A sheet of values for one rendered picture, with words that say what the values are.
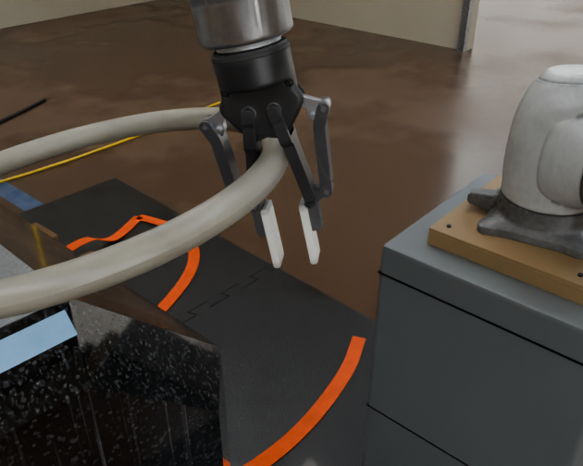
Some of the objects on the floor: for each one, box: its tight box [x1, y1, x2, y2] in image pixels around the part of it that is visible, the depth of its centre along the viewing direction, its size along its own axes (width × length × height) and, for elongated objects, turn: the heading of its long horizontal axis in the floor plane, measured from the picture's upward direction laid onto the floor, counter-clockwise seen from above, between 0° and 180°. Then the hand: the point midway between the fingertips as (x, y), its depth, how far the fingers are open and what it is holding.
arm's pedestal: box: [363, 174, 583, 466], centre depth 132 cm, size 50×50×80 cm
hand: (291, 233), depth 67 cm, fingers closed on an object, 3 cm apart
